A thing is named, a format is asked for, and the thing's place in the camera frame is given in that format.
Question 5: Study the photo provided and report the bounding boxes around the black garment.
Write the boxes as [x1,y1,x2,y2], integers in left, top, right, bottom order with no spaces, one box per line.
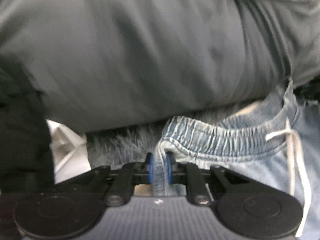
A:
[1,56,54,193]

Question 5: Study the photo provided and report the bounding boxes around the dark grey pillow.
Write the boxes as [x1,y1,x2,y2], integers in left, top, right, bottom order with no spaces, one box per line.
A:
[1,0,319,132]

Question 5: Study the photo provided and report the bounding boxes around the white fluffy spotted blanket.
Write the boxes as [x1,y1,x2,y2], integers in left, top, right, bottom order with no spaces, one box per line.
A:
[86,122,165,170]

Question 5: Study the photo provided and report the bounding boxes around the cream cartoon bear bedsheet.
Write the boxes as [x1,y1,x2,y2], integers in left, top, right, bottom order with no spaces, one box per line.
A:
[47,120,91,183]

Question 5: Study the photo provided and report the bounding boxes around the light blue denim pants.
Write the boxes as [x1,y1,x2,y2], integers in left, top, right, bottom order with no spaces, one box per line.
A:
[152,80,319,239]

